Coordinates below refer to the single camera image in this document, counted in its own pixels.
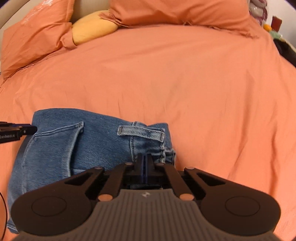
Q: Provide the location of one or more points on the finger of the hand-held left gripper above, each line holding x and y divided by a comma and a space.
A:
27, 129

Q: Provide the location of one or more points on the bed with orange sheet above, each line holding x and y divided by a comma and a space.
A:
173, 88

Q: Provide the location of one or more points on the red cup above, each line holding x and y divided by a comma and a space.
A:
276, 22

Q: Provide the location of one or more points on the yellow cushion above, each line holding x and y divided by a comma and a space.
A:
92, 27

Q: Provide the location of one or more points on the black jacket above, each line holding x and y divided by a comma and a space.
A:
286, 52

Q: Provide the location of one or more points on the orange fruit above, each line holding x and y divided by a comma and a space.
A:
267, 27

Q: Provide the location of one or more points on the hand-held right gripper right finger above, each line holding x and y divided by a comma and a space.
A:
149, 166

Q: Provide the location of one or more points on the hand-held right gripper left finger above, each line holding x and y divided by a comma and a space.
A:
140, 166

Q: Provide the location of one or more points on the pink plush bear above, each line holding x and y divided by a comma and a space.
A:
257, 10

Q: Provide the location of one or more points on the blue denim pants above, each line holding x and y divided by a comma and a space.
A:
69, 148

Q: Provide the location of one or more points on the green box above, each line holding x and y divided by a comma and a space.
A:
276, 34

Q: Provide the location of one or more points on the orange embroidered pillow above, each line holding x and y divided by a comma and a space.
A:
34, 34
180, 14

